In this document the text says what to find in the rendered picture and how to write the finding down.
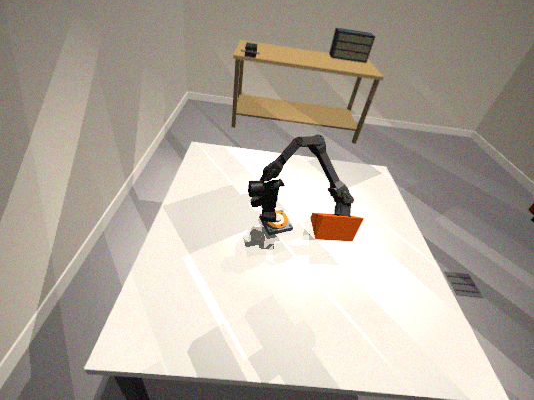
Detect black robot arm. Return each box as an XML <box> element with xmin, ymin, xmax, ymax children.
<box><xmin>248</xmin><ymin>134</ymin><xmax>354</xmax><ymax>217</ymax></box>

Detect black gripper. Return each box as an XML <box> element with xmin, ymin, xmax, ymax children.
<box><xmin>261</xmin><ymin>193</ymin><xmax>278</xmax><ymax>222</ymax></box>

